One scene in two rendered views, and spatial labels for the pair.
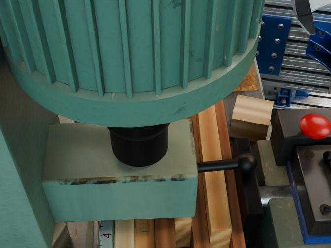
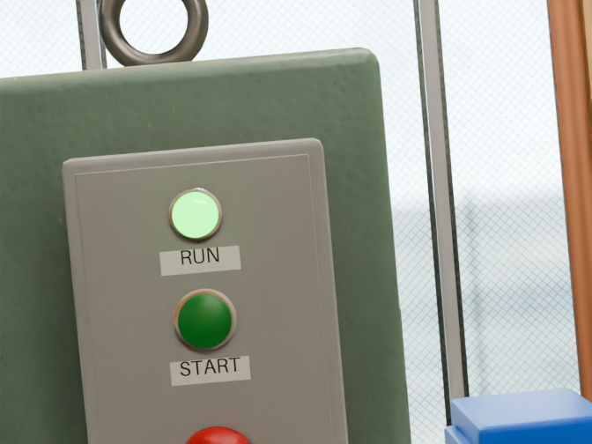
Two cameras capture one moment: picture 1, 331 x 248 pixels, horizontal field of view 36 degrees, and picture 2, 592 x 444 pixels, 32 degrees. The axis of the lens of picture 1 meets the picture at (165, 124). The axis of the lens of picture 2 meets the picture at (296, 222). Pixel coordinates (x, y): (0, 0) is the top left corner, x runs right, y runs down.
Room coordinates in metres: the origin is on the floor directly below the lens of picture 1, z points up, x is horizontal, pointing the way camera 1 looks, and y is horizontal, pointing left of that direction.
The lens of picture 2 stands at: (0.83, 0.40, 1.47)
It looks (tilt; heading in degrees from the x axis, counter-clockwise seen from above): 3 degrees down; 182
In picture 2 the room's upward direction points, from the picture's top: 5 degrees counter-clockwise
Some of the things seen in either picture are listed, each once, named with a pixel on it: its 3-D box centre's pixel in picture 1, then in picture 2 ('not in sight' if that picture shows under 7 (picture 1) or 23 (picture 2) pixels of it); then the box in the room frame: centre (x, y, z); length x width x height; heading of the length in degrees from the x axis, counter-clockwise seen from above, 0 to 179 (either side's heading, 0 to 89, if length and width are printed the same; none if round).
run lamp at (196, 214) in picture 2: not in sight; (195, 214); (0.45, 0.35, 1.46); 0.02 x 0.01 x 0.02; 92
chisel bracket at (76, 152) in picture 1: (121, 173); not in sight; (0.29, 0.04, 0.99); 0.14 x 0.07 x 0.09; 92
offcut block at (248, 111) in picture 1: (251, 119); not in sight; (0.42, -0.11, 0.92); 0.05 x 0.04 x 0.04; 74
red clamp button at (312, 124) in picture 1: (315, 126); not in sight; (0.32, -0.15, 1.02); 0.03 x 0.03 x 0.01
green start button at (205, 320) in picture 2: not in sight; (204, 321); (0.45, 0.35, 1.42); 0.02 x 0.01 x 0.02; 92
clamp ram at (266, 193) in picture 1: (272, 197); not in sight; (0.28, -0.11, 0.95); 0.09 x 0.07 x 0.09; 2
